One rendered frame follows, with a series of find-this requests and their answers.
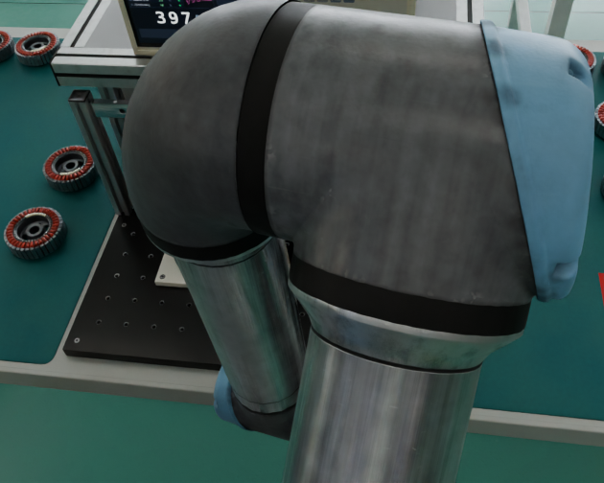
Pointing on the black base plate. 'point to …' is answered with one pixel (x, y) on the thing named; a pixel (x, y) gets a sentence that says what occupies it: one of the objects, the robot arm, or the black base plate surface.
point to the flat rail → (116, 108)
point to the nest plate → (170, 273)
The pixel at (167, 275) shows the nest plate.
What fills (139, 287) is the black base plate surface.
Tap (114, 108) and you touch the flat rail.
